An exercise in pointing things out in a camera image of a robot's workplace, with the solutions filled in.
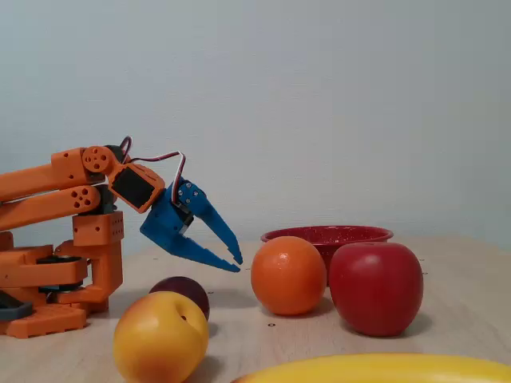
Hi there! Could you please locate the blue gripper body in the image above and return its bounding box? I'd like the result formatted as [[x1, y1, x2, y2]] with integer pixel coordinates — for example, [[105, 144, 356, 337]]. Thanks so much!
[[139, 181, 196, 256]]

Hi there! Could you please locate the yellow toy banana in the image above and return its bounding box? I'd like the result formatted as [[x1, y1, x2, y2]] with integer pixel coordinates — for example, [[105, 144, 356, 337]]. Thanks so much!
[[231, 353, 511, 383]]

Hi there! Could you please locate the red white servo cable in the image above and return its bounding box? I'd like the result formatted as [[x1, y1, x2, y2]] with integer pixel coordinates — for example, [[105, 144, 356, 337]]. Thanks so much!
[[119, 136, 187, 205]]

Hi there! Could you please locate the yellow orange toy peach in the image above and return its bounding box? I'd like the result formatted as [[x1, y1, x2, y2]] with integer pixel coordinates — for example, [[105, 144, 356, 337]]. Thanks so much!
[[113, 290, 210, 383]]

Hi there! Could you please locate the red toy apple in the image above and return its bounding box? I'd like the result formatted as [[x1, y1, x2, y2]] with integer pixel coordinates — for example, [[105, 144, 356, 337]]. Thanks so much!
[[328, 242, 424, 338]]

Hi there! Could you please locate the black table clamp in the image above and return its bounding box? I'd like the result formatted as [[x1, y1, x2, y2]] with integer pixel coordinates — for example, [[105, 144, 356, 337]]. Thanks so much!
[[0, 290, 34, 322]]

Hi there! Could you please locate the orange robot base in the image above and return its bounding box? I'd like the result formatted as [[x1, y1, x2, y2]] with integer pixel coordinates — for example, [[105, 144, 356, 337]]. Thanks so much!
[[0, 231, 89, 340]]

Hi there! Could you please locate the orange toy fruit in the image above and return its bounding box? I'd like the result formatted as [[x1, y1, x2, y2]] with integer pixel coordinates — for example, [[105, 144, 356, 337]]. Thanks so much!
[[250, 235, 327, 317]]

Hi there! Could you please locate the red speckled bowl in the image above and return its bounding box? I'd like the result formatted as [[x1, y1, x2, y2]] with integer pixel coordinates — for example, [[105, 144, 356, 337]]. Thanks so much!
[[260, 225, 394, 286]]

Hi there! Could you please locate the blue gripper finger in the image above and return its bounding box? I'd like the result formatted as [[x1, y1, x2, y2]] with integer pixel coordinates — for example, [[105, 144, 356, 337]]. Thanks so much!
[[167, 234, 242, 274], [176, 178, 244, 266]]

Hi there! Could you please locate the dark purple toy plum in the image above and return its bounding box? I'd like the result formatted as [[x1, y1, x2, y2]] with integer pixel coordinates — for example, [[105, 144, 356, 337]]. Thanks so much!
[[149, 276, 211, 322]]

